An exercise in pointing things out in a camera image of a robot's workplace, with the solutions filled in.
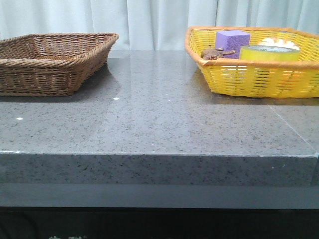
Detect yellow tape roll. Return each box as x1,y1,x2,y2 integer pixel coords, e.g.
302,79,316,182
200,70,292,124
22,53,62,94
239,45,300,61

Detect brown toy lizard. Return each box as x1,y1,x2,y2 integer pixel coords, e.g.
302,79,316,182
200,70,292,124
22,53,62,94
201,45,236,60

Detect white curtain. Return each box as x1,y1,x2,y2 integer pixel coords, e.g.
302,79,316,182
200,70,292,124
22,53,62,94
0,0,319,50

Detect purple foam block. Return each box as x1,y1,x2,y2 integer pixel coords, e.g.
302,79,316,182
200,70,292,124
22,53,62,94
215,30,251,59

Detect brown wicker basket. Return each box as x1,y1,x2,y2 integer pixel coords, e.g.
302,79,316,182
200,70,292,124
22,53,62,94
0,33,119,97

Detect yellow woven basket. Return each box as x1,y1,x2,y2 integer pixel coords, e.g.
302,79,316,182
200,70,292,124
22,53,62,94
184,26,319,98

